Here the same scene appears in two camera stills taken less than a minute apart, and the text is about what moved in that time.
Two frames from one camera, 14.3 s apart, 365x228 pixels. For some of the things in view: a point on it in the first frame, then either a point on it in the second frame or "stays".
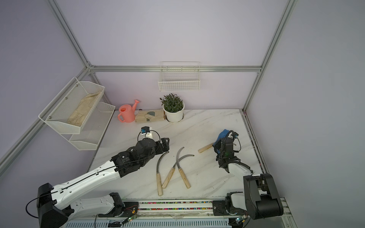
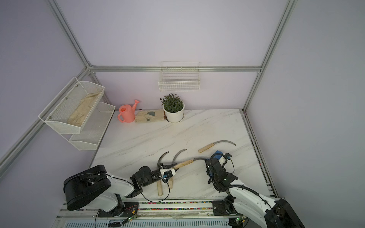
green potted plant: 172,103 stays
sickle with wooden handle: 183,174 to 187,162
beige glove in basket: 78,117 stays
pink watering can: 128,111 stays
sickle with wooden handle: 158,179 stays
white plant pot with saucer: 174,117 stays
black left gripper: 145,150 to 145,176
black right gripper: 217,145 to 207,166
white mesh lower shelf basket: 93,128 stays
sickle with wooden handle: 205,147 stays
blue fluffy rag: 220,137 to 217,156
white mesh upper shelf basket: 69,111 stays
